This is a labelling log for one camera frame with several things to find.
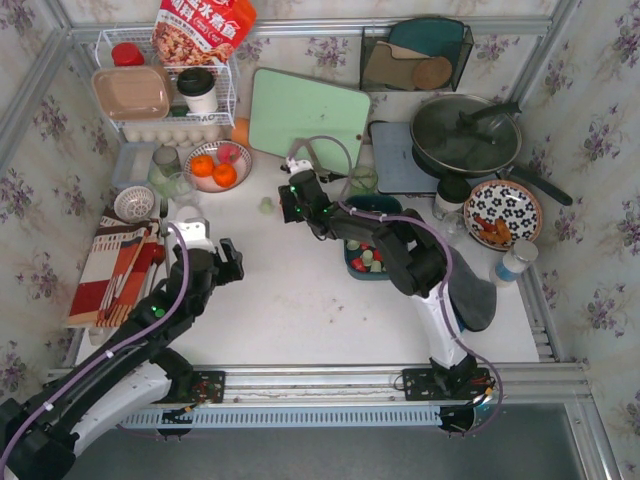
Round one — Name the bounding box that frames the green coffee capsule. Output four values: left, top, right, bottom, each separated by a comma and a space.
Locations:
346, 240, 360, 251
361, 250, 374, 267
370, 261, 383, 273
259, 197, 275, 215

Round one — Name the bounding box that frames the red coffee capsule bottom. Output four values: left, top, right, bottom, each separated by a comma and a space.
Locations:
350, 258, 367, 272

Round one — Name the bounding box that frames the teal plastic storage basket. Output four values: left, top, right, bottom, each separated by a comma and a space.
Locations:
341, 193, 404, 282

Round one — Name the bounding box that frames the blue cloth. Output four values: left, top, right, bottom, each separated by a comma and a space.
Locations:
449, 248, 497, 332

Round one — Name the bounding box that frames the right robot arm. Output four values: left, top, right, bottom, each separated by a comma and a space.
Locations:
279, 157, 493, 398

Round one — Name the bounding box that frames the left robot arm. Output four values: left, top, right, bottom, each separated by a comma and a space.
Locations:
1, 219, 244, 479

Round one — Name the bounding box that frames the white coffee cup black lid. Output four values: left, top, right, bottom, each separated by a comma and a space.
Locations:
176, 67, 218, 114

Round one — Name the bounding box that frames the metal cutting board stand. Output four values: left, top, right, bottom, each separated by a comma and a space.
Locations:
281, 138, 345, 183

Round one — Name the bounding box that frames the green glass cup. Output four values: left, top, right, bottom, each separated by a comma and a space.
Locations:
348, 166, 378, 195

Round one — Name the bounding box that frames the metal fork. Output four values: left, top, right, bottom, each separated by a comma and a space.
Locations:
159, 197, 169, 237

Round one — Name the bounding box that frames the patterned fruit bowl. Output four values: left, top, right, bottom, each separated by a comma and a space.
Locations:
183, 141, 253, 193

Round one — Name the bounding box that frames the orange mandarin right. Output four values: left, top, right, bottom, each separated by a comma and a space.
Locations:
212, 164, 237, 189

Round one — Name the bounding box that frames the orange mandarin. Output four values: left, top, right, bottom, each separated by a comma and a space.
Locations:
190, 155, 215, 178
212, 164, 237, 189

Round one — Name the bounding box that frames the clear drinking glass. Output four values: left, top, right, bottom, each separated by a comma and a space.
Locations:
167, 172, 197, 205

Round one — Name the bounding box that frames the striped orange kitchen towel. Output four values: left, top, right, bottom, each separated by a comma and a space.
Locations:
66, 208, 159, 328

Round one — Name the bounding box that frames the mint green cutting board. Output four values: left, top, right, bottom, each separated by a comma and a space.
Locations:
248, 68, 371, 175

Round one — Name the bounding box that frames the white strainer bowl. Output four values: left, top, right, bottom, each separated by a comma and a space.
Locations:
114, 185, 155, 223

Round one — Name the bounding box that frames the pink peach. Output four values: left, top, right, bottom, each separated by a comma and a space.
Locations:
216, 142, 242, 164

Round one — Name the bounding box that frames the orange cup behind board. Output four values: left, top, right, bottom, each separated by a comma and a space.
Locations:
231, 118, 250, 148

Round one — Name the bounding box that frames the grey induction cooker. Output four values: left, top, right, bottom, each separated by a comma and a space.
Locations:
368, 120, 438, 196

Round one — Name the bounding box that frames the orange mandarin left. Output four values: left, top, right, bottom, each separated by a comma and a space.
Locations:
190, 155, 215, 178

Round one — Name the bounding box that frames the green tinted glass jar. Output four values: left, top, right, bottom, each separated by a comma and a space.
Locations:
147, 146, 182, 194

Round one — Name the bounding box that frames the clear lidded food container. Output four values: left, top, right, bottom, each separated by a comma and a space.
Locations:
111, 142, 157, 190

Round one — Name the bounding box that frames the white egg tray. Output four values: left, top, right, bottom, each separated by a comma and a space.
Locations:
122, 125, 231, 147

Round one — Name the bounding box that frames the black lidded white jar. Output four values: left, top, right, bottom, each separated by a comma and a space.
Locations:
432, 175, 472, 220

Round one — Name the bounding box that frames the small clear wine glass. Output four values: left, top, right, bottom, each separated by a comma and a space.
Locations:
441, 212, 468, 241

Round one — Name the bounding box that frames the black wok with glass lid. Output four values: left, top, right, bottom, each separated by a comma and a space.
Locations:
409, 94, 573, 206

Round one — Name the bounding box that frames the round cork coaster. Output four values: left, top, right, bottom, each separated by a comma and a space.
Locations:
411, 56, 453, 90

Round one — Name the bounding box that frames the pink plastic container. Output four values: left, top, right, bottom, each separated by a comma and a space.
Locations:
92, 66, 173, 122

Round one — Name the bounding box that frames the black mesh organizer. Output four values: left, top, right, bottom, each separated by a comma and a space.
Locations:
359, 23, 474, 92

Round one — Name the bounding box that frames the blue floral plate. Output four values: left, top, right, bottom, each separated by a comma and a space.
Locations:
463, 180, 543, 251

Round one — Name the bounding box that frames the fried food on plate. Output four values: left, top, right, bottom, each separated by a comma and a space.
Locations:
473, 215, 513, 247

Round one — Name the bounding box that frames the red snack bag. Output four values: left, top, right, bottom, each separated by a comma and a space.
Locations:
151, 0, 257, 66

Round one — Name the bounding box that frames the teal plate in organizer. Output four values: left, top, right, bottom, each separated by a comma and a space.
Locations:
387, 17, 466, 66

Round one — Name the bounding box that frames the white wire rack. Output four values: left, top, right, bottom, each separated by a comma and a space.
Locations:
91, 27, 240, 129

